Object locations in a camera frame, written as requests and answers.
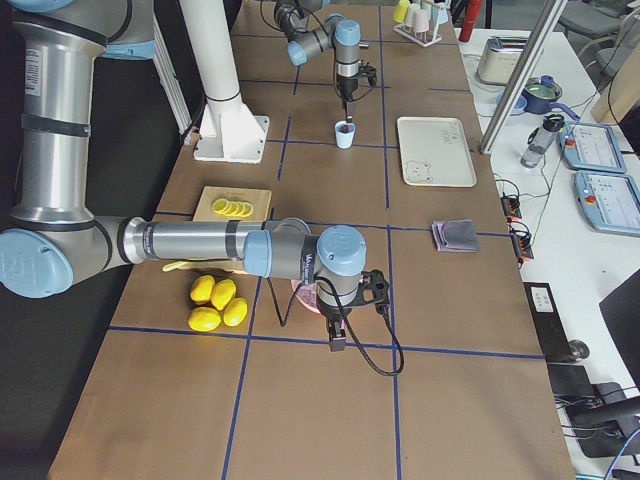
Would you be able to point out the yellow plastic knife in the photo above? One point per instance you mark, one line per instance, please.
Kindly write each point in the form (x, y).
(176, 265)

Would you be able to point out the lower teach pendant tablet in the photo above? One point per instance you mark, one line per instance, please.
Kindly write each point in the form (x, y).
(610, 202)

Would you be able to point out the pink cup on rack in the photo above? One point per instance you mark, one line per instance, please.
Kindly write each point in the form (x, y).
(418, 20)

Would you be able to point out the aluminium frame post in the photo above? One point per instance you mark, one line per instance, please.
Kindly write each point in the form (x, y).
(532, 52)

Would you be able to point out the yellow lemon lower right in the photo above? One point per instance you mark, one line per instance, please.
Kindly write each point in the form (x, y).
(235, 312)

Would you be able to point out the yellow lemon lower left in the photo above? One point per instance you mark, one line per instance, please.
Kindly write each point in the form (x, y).
(204, 319)

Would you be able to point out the yellow lemon slices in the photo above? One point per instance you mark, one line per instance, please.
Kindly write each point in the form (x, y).
(232, 208)

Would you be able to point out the cream serving tray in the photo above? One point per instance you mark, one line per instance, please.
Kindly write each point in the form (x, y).
(434, 152)

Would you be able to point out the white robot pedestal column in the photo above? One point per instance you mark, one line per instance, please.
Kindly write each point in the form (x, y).
(229, 131)

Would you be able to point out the grey purple folded cloth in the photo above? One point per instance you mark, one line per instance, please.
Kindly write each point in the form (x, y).
(455, 236)

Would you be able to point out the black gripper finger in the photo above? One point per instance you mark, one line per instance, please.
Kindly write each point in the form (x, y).
(337, 335)
(349, 110)

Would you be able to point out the pink bowl with ice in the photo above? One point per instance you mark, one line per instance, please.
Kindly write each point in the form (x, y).
(306, 294)

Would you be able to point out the light blue cup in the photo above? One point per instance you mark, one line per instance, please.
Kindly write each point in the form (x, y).
(344, 140)

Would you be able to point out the yellow lemon far left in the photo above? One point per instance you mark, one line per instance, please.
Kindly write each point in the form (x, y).
(201, 289)

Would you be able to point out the clear water bottle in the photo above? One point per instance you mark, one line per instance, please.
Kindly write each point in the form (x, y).
(541, 139)

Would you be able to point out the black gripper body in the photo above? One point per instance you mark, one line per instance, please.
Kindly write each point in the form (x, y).
(332, 313)
(347, 86)

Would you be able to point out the wooden cutting board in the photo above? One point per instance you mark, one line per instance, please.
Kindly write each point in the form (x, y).
(260, 199)

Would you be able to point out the yellow cup on rack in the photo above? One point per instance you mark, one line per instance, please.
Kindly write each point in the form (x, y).
(401, 11)

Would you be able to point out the white cup rack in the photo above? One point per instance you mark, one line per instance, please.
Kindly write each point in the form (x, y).
(438, 11)

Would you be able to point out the blue pot with lid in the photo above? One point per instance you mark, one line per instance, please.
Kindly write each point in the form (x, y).
(542, 95)

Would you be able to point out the teach pendant tablet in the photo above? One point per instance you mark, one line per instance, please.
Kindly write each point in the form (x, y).
(586, 146)
(610, 202)

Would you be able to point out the upper teach pendant tablet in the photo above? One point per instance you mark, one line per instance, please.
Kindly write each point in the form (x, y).
(586, 146)

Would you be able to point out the yellow lemon upper right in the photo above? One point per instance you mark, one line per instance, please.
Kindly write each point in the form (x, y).
(223, 293)

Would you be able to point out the red bottle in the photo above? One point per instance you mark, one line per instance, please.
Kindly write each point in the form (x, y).
(472, 11)

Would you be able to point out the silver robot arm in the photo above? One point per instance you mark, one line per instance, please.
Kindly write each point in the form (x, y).
(340, 35)
(59, 242)

